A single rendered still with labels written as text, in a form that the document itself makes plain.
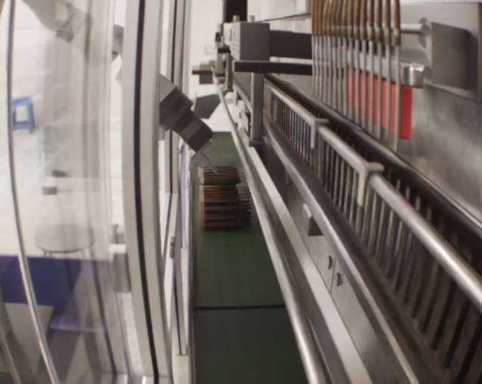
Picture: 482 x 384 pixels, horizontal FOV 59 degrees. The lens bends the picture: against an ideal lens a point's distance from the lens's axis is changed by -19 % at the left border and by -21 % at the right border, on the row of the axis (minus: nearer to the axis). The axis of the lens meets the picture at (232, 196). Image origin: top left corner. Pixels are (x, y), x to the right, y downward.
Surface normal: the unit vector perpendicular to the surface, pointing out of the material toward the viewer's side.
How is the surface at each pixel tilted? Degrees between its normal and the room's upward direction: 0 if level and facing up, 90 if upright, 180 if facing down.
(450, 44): 90
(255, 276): 2
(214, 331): 2
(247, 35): 90
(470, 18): 90
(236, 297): 2
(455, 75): 90
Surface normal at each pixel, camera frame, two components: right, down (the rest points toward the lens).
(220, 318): 0.01, -0.96
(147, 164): 0.07, 0.32
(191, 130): -0.17, 0.04
